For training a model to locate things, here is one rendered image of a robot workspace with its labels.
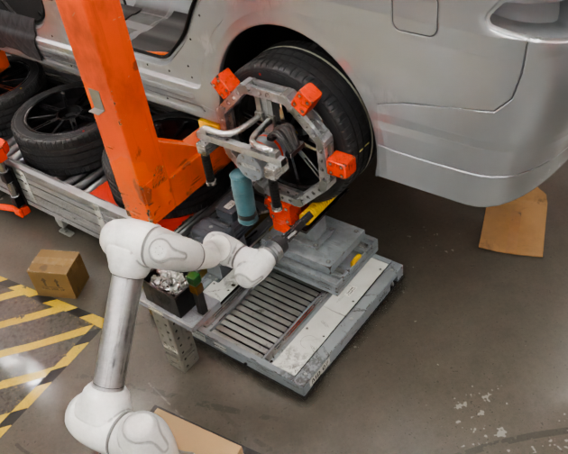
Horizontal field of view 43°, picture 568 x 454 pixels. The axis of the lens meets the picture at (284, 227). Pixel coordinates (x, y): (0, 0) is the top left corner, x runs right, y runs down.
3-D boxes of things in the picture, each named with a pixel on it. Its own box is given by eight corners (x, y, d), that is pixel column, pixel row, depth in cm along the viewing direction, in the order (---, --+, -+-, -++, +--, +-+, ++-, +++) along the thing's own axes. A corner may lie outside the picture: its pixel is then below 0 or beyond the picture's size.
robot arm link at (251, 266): (277, 253, 267) (249, 239, 273) (251, 278, 258) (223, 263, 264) (277, 272, 275) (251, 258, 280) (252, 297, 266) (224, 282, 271)
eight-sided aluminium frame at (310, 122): (340, 211, 297) (330, 97, 262) (331, 220, 294) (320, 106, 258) (239, 174, 325) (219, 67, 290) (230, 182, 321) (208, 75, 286)
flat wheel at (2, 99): (7, 78, 493) (-5, 47, 477) (76, 96, 462) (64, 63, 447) (-71, 128, 453) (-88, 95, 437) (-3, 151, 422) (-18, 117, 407)
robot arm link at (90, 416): (103, 466, 223) (50, 440, 233) (135, 450, 238) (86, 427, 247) (146, 226, 214) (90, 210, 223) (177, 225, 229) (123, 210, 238)
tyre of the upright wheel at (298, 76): (347, 200, 330) (407, 107, 276) (318, 230, 317) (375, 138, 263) (241, 113, 339) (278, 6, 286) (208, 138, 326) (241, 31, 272)
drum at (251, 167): (296, 158, 295) (292, 130, 285) (264, 186, 283) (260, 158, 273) (269, 149, 302) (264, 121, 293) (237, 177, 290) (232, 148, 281)
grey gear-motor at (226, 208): (279, 240, 362) (271, 186, 340) (227, 293, 339) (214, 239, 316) (251, 230, 372) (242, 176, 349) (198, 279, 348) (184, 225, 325)
